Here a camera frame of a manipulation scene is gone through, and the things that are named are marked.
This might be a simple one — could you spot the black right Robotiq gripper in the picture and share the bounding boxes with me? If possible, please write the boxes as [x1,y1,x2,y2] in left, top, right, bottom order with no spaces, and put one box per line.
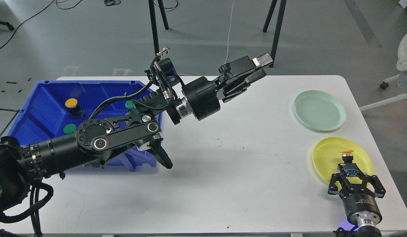
[328,165,386,224]

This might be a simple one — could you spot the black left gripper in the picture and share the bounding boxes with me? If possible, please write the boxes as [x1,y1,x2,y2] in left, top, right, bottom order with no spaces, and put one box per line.
[181,53,273,120]

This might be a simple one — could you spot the green push button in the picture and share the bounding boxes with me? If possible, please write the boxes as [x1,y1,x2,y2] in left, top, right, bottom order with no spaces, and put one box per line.
[125,100,135,110]
[63,123,77,135]

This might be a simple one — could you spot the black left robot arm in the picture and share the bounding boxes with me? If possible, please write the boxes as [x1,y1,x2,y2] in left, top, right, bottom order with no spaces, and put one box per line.
[0,48,273,237]

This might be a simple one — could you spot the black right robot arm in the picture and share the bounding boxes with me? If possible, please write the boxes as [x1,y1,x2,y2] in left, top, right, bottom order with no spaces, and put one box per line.
[328,163,386,237]

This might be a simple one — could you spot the yellow plate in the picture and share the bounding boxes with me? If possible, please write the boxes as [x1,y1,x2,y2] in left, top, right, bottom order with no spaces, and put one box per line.
[312,137,375,185]

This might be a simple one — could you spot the light green plate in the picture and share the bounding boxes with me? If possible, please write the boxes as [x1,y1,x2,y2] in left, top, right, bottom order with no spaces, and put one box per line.
[293,90,347,132]

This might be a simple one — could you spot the yellow push button back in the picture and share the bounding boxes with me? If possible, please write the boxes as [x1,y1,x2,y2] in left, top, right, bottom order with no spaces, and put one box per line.
[65,98,85,119]

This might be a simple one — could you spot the black tripod legs right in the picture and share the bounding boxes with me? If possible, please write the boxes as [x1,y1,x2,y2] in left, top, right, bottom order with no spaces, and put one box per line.
[262,0,287,68]

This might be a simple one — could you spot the black tripod legs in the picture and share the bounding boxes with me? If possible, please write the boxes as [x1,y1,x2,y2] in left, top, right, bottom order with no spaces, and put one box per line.
[148,0,169,55]
[262,0,287,68]

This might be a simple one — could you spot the black tripod legs left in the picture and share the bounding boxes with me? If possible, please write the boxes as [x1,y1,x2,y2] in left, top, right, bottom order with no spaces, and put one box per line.
[148,0,169,55]

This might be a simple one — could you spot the white office chair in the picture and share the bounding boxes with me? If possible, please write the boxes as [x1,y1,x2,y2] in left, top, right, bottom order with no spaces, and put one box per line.
[360,33,407,111]

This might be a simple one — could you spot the blue plastic bin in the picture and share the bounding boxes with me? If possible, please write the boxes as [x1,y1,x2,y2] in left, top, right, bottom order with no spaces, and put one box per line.
[7,81,157,171]

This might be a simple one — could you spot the white cable with plug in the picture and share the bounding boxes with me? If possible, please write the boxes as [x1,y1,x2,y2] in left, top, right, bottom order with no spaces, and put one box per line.
[224,0,235,65]

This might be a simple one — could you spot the black floor cable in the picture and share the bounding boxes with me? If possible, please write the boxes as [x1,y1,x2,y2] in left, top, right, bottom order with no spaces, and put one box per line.
[0,0,82,54]

